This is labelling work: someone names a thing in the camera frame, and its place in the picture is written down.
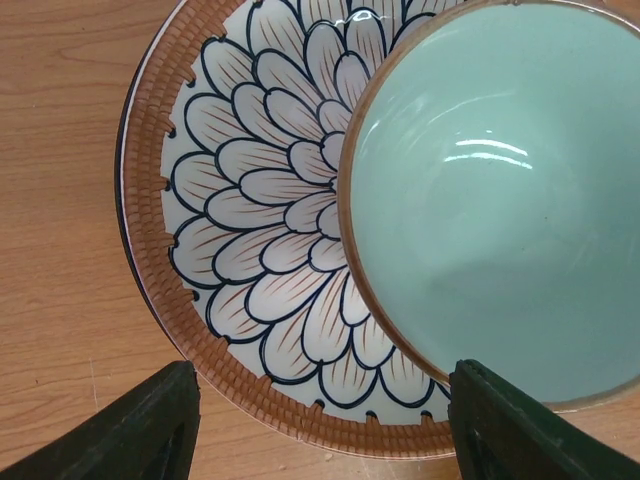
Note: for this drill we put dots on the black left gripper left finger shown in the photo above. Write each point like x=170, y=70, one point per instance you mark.
x=150, y=432

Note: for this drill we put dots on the floral patterned plate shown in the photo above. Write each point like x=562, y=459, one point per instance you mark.
x=226, y=168

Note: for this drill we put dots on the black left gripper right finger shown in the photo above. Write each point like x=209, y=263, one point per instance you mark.
x=499, y=432

